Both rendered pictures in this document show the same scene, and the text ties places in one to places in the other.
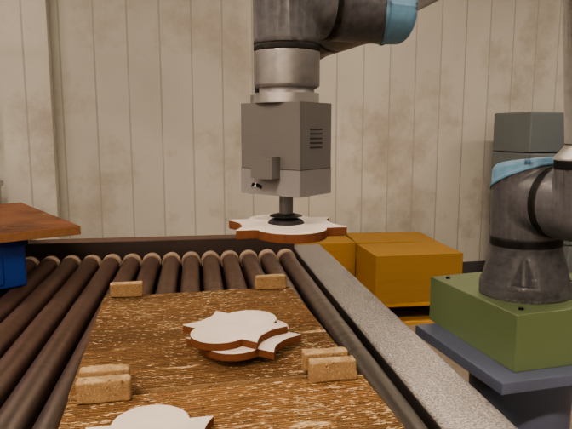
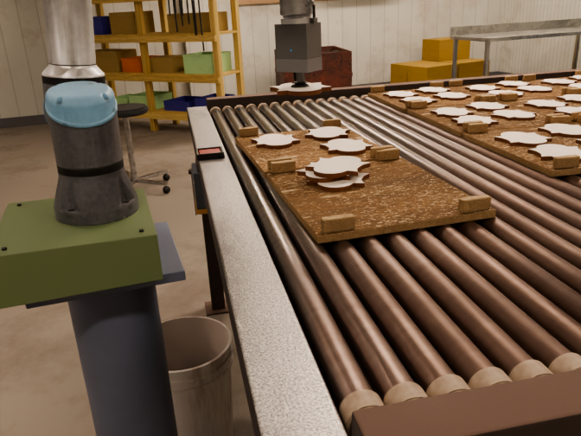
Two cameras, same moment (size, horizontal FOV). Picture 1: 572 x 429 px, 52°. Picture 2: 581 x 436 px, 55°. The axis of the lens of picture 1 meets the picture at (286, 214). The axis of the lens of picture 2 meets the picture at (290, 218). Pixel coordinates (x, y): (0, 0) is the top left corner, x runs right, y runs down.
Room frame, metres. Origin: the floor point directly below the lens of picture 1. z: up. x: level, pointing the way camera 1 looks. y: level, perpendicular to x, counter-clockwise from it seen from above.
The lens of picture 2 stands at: (1.99, -0.09, 1.31)
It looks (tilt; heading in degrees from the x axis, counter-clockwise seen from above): 21 degrees down; 178
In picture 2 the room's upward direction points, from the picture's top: 3 degrees counter-clockwise
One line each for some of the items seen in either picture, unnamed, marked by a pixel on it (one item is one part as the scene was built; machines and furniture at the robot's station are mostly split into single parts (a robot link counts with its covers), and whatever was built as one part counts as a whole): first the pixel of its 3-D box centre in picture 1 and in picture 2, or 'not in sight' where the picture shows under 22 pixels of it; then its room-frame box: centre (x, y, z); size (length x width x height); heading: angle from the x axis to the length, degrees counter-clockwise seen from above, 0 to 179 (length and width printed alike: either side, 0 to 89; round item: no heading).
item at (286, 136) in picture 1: (277, 143); (302, 43); (0.67, 0.01, 1.22); 0.10 x 0.09 x 0.16; 143
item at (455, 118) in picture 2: not in sight; (481, 113); (0.18, 0.63, 0.94); 0.41 x 0.35 x 0.04; 8
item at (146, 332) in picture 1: (208, 331); (367, 192); (0.87, 0.12, 0.93); 0.41 x 0.35 x 0.02; 12
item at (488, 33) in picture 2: not in sight; (533, 65); (-4.75, 3.17, 0.47); 1.90 x 0.70 x 0.95; 105
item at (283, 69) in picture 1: (284, 73); (297, 7); (0.68, 0.00, 1.30); 0.08 x 0.08 x 0.05
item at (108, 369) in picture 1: (105, 377); (387, 154); (0.65, 0.21, 0.95); 0.06 x 0.02 x 0.03; 102
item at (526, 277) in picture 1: (525, 263); (93, 185); (0.97, -0.41, 1.01); 0.15 x 0.15 x 0.10
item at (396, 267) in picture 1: (356, 275); not in sight; (3.94, -0.49, 0.23); 1.27 x 0.87 x 0.46; 100
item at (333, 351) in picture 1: (324, 359); (283, 166); (0.70, -0.05, 0.95); 0.06 x 0.02 x 0.03; 102
